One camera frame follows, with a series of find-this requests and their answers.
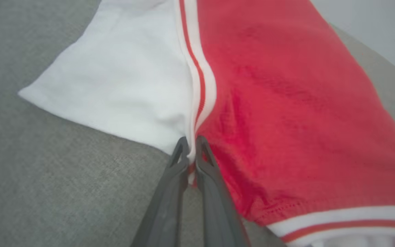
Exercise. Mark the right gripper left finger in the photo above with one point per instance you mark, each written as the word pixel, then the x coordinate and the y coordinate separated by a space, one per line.
pixel 163 219

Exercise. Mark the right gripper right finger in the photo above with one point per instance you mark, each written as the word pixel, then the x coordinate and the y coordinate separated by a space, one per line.
pixel 218 223

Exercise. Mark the red shirt with white sleeves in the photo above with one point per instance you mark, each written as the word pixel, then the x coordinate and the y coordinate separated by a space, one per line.
pixel 286 120

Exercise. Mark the grey fabric sofa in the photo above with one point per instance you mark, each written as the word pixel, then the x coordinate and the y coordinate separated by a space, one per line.
pixel 46 171

